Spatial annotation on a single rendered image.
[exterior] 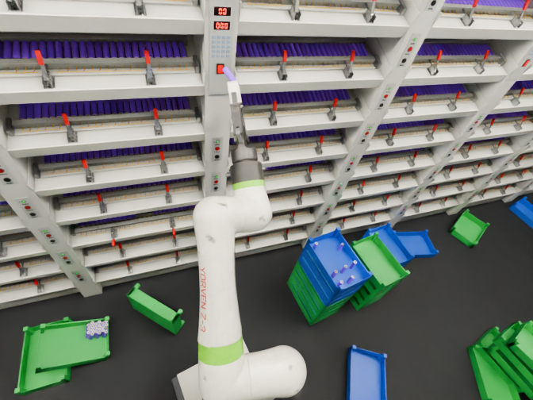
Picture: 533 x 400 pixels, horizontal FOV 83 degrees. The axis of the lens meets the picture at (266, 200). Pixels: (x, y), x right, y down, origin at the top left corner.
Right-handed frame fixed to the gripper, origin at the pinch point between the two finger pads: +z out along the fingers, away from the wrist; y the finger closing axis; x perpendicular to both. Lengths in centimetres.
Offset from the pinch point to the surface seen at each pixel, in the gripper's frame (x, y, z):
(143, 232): -61, 57, -34
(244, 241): -21, 109, -49
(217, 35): -1.8, -4.0, 16.1
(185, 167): -28.7, 35.4, -10.8
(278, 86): 13.5, 18.5, 8.0
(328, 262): 26, 77, -64
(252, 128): 1.4, 29.4, -1.5
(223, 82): -4.1, 8.1, 8.4
